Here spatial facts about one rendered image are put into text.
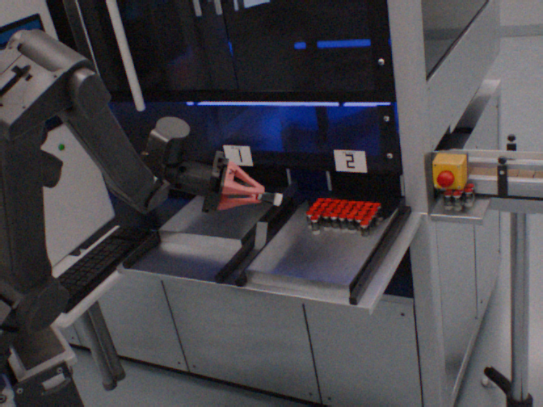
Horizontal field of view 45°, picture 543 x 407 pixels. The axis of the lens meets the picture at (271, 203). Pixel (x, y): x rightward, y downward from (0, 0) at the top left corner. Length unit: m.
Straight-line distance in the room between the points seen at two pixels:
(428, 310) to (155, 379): 1.27
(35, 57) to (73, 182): 1.29
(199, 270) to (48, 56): 0.96
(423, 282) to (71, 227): 1.04
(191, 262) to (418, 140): 0.64
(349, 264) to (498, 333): 1.25
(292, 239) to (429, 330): 0.51
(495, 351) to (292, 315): 0.86
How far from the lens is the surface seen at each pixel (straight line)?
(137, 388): 2.75
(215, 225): 1.82
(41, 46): 0.80
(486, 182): 1.77
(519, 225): 1.86
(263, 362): 2.33
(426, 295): 1.87
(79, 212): 2.08
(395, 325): 1.97
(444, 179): 1.62
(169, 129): 1.12
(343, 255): 1.59
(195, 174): 1.15
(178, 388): 2.68
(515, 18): 6.30
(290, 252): 1.63
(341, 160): 1.73
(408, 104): 1.60
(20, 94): 0.76
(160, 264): 1.72
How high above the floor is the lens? 1.74
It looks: 27 degrees down
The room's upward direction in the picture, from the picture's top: 11 degrees counter-clockwise
